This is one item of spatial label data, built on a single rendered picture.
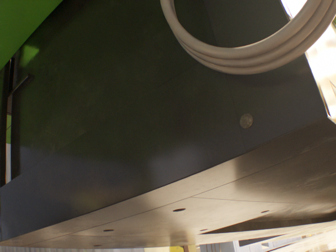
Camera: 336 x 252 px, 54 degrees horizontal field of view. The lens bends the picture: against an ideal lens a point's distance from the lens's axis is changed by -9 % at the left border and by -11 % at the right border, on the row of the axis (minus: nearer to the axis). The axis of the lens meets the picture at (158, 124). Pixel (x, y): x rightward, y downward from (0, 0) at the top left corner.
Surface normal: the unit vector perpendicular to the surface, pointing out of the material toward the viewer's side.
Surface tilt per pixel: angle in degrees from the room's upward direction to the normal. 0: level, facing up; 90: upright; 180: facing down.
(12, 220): 87
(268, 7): 87
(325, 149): 178
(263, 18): 87
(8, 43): 178
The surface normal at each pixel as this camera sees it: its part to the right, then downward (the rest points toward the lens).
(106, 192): -0.68, -0.21
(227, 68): -0.74, 0.18
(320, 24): -0.45, 0.04
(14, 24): 0.14, 0.90
